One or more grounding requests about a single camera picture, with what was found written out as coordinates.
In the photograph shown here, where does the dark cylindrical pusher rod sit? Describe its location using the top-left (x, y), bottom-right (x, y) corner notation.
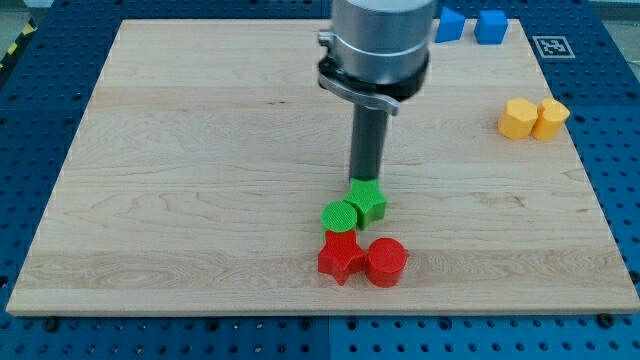
top-left (349, 105), bottom-right (388, 180)

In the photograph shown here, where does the yellow hexagon block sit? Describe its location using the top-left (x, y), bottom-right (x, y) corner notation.
top-left (498, 98), bottom-right (538, 140)

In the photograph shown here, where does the yellow heart block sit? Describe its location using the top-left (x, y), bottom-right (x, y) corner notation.
top-left (531, 98), bottom-right (571, 141)

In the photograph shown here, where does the green star block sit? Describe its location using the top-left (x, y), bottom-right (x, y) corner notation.
top-left (344, 178), bottom-right (387, 229)

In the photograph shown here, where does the green cylinder block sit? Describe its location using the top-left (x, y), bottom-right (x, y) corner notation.
top-left (321, 201), bottom-right (358, 233)

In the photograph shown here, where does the red star block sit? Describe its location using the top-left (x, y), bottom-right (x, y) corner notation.
top-left (317, 230), bottom-right (366, 286)

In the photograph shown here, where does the blue wedge block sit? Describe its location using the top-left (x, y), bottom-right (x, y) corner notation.
top-left (435, 7), bottom-right (466, 43)

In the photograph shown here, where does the red cylinder block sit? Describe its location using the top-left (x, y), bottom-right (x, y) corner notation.
top-left (365, 238), bottom-right (408, 288)

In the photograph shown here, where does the blue cube block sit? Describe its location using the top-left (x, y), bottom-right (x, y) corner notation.
top-left (474, 10), bottom-right (509, 45)

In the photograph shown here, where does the light wooden board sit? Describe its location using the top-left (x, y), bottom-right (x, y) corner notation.
top-left (7, 20), bottom-right (639, 317)

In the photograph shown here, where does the white fiducial marker tag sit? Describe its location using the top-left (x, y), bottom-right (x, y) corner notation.
top-left (532, 35), bottom-right (575, 59)

